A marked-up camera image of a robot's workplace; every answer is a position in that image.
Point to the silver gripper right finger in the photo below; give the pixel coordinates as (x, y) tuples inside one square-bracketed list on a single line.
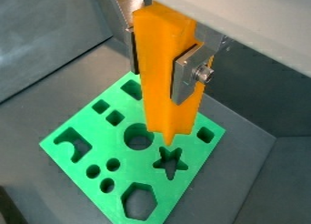
[(190, 65)]

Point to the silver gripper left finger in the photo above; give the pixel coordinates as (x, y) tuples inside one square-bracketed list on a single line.
[(128, 6)]

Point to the orange star-shaped peg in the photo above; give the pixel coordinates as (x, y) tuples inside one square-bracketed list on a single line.
[(164, 34)]

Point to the green shape sorting board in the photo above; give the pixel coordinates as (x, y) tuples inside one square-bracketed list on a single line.
[(130, 173)]

